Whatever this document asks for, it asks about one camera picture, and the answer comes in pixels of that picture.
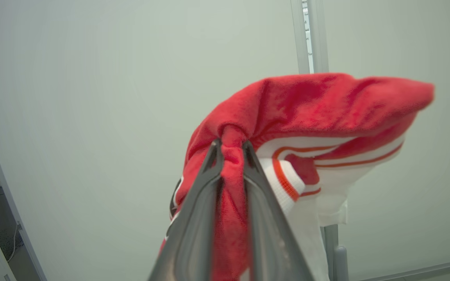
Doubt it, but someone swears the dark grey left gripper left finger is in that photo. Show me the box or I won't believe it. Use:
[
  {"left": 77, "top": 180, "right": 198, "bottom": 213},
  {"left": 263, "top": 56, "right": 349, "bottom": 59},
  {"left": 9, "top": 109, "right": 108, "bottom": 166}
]
[{"left": 148, "top": 139, "right": 225, "bottom": 281}]

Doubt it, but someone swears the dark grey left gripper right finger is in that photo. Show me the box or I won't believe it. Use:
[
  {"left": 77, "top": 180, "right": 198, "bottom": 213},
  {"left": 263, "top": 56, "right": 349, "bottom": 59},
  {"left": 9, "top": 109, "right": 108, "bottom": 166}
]
[{"left": 242, "top": 140, "right": 315, "bottom": 281}]

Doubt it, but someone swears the grey partition bottom rail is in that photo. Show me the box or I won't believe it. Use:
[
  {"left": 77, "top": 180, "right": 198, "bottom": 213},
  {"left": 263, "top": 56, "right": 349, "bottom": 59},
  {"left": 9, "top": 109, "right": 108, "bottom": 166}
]
[{"left": 349, "top": 256, "right": 450, "bottom": 281}]

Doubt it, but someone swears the grey partition edge frame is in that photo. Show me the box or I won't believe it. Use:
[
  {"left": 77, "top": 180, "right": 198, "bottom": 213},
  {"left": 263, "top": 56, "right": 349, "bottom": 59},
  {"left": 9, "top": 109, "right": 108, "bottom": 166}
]
[{"left": 0, "top": 89, "right": 48, "bottom": 281}]

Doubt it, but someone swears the red Bulls basketball jersey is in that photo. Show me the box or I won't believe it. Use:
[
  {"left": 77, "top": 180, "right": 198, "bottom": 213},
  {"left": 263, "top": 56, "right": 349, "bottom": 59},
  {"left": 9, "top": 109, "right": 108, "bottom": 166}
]
[{"left": 159, "top": 72, "right": 435, "bottom": 281}]

